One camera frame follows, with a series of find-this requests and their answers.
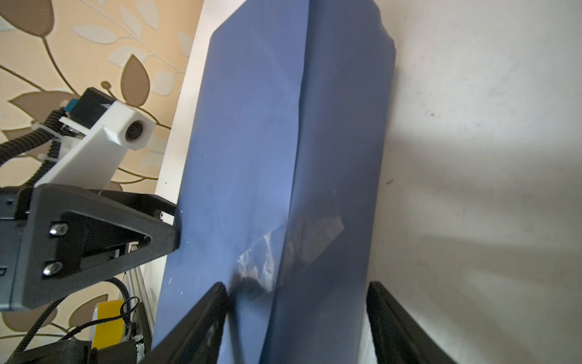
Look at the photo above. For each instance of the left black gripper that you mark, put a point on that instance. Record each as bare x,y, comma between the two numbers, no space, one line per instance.
57,240

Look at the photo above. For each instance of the blue wrapping paper sheet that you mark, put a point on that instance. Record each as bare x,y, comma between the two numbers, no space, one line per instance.
290,121

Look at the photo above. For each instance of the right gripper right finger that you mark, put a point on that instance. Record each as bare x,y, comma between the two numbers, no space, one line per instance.
397,337

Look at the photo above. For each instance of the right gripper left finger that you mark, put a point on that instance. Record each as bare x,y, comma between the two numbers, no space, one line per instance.
197,337

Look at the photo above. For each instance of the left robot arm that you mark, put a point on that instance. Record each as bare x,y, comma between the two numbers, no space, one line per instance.
32,145

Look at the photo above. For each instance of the clear adhesive tape piece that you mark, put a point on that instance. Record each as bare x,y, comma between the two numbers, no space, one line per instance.
282,252

